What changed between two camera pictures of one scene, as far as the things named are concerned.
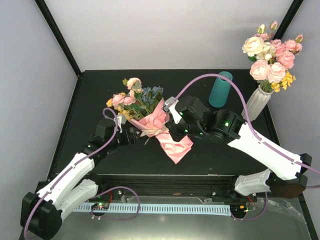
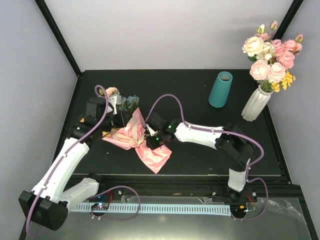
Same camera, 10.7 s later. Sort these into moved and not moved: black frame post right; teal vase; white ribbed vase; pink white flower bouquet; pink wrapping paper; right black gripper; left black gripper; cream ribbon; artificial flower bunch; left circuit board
Moved: left black gripper; right black gripper; pink wrapping paper; cream ribbon; artificial flower bunch
Not moved: black frame post right; teal vase; left circuit board; white ribbed vase; pink white flower bouquet
